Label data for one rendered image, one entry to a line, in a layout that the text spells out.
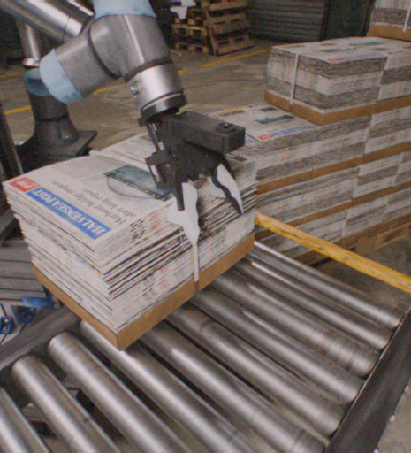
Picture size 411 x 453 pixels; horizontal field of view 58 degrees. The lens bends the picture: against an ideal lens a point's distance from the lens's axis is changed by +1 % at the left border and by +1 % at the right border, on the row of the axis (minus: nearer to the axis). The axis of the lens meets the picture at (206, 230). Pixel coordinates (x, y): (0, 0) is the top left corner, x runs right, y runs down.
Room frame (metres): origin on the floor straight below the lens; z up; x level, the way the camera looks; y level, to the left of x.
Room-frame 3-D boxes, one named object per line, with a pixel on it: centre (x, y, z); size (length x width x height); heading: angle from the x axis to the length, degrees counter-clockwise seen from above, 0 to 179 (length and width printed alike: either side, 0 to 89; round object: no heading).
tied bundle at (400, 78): (1.78, -0.73, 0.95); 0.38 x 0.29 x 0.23; 29
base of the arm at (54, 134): (1.31, 0.54, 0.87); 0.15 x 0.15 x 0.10
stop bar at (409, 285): (0.68, -0.27, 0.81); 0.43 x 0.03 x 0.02; 48
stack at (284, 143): (1.57, -0.36, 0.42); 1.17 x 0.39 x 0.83; 119
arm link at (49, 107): (1.31, 0.55, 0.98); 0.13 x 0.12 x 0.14; 20
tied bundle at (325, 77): (1.64, -0.48, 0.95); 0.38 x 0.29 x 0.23; 28
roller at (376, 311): (0.63, -0.20, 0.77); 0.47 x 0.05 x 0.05; 48
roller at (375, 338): (0.58, -0.16, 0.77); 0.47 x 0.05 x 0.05; 48
